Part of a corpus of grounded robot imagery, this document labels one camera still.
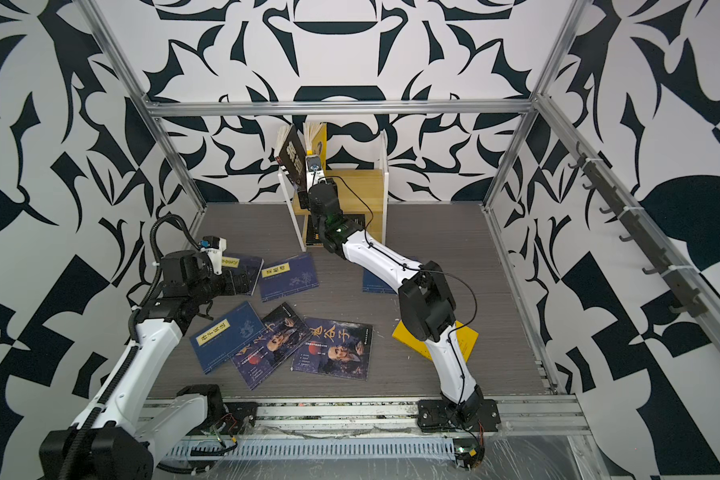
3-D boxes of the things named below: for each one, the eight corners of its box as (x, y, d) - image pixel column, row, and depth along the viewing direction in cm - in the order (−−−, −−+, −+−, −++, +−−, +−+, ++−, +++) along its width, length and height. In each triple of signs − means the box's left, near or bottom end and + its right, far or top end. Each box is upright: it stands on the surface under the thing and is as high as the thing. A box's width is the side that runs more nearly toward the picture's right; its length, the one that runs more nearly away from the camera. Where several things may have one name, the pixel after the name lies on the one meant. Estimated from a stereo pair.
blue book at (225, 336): (207, 373, 82) (203, 370, 80) (191, 342, 87) (187, 339, 85) (267, 329, 90) (265, 326, 88) (249, 303, 95) (247, 299, 93)
